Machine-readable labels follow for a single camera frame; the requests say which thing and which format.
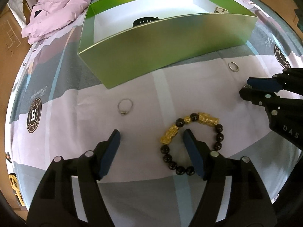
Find white wrist watch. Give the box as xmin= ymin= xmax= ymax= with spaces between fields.
xmin=214 ymin=7 xmax=229 ymax=13

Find black gold bead bracelet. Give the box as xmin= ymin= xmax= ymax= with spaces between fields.
xmin=160 ymin=112 xmax=225 ymax=176

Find silver ring with stone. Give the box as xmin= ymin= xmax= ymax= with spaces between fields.
xmin=117 ymin=98 xmax=134 ymax=116

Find black wrist watch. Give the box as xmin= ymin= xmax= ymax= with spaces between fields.
xmin=133 ymin=17 xmax=159 ymax=27

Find patterned bed sheet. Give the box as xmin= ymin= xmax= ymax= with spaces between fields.
xmin=6 ymin=0 xmax=302 ymax=226

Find green cardboard box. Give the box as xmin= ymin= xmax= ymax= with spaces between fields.
xmin=78 ymin=0 xmax=257 ymax=89

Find pink folded blanket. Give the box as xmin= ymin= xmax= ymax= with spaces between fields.
xmin=22 ymin=0 xmax=91 ymax=45

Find plain silver ring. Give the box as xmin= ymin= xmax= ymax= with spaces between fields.
xmin=228 ymin=61 xmax=240 ymax=73

